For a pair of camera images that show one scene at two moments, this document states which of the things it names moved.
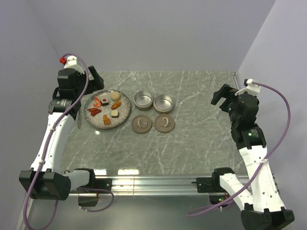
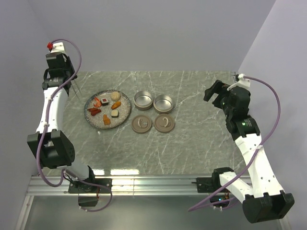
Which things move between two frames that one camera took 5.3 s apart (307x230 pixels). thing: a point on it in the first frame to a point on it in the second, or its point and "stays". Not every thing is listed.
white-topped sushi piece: [114, 113] stays
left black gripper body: [94, 85] to [68, 70]
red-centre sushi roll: [104, 101] stays
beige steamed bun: [115, 96] stays
